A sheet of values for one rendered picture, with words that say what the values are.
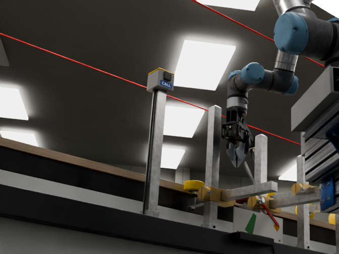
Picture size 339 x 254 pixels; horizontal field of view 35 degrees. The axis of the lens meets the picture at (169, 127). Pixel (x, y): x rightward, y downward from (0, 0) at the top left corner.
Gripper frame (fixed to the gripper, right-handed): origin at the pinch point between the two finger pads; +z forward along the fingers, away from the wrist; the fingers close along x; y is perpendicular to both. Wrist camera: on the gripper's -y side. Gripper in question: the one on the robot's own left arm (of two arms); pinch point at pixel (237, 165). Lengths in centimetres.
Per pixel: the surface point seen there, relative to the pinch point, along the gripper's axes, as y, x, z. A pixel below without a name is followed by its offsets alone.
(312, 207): -76, 1, -1
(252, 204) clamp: -17.1, -2.0, 10.5
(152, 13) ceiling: -239, -228, -262
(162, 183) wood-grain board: 3.4, -29.8, 5.3
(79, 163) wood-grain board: 37, -42, 6
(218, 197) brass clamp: 1.6, -6.5, 11.8
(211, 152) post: 4.0, -9.0, -4.5
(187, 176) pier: -768, -500, -243
